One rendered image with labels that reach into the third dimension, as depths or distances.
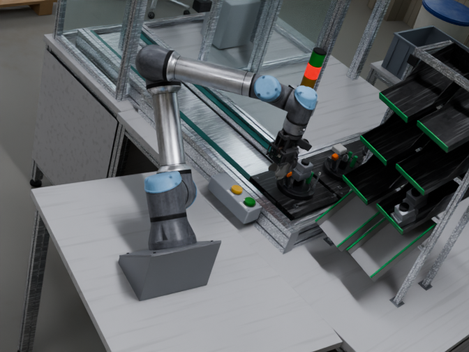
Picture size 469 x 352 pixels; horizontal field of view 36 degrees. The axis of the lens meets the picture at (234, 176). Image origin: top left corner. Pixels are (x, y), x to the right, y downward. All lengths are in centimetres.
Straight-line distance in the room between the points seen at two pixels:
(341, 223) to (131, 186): 75
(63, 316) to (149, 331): 117
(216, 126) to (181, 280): 89
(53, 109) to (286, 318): 165
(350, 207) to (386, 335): 44
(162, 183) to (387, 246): 76
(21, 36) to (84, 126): 197
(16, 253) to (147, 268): 147
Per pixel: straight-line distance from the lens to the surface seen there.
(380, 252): 242
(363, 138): 230
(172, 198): 224
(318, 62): 261
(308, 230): 256
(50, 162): 363
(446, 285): 275
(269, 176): 267
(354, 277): 258
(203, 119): 296
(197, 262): 222
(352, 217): 248
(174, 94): 242
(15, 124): 430
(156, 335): 216
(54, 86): 343
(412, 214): 228
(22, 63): 486
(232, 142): 287
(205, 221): 255
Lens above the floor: 250
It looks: 36 degrees down
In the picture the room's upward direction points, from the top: 18 degrees clockwise
